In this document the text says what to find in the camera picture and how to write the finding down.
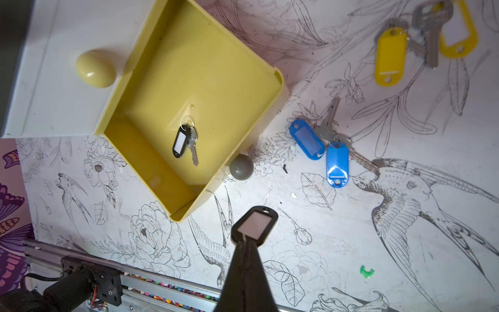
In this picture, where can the yellow tagged key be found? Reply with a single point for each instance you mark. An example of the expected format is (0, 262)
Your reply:
(448, 29)
(392, 43)

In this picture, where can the yellow bottom drawer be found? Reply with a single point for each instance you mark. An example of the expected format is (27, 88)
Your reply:
(185, 63)

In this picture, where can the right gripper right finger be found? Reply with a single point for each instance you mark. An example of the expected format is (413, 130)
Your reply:
(257, 293)

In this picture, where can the black tagged key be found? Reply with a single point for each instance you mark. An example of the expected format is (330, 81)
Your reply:
(255, 225)
(186, 137)

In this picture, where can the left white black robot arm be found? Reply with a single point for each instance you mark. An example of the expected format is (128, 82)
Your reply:
(81, 282)

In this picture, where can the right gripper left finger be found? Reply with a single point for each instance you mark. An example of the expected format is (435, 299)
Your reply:
(232, 297)

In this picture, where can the aluminium front rail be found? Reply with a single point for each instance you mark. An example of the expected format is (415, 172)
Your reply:
(141, 290)

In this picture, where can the blue tagged key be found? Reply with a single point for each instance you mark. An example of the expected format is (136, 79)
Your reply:
(314, 141)
(339, 152)

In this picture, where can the grey cream three-drawer chest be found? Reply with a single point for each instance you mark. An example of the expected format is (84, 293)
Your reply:
(41, 92)

